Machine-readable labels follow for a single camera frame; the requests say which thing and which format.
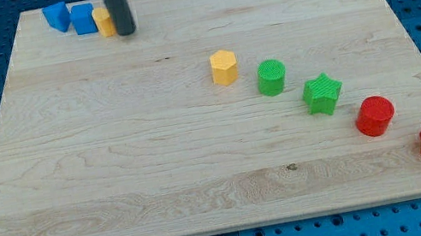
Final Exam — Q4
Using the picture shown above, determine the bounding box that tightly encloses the yellow hexagon block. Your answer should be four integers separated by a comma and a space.
209, 50, 238, 86

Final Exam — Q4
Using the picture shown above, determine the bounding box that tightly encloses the yellow heart block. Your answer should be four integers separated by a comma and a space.
92, 7, 116, 38

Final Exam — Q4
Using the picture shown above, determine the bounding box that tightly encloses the wooden board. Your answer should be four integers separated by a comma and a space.
0, 0, 421, 236

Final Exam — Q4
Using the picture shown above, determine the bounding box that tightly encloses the green cylinder block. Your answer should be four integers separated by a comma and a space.
257, 59, 286, 97

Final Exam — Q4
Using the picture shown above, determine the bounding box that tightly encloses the green star block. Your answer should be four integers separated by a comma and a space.
302, 73, 342, 115

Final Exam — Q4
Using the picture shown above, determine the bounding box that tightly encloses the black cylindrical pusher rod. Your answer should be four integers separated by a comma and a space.
103, 0, 137, 36

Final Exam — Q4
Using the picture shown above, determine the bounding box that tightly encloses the blue cube block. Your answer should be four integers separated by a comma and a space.
70, 3, 98, 35

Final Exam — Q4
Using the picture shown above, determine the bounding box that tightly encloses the red cylinder block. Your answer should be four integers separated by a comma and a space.
355, 96, 394, 137

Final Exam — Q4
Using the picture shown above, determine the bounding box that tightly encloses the blue triangular block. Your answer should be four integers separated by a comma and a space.
41, 1, 71, 32

